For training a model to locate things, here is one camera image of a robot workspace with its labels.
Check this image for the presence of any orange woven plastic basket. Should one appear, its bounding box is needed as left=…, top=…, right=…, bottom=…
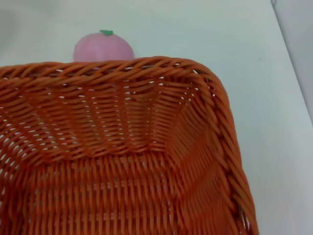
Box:
left=0, top=55, right=257, bottom=235

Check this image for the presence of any pink peach toy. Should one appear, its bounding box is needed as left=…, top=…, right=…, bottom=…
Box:
left=73, top=29, right=135, bottom=63

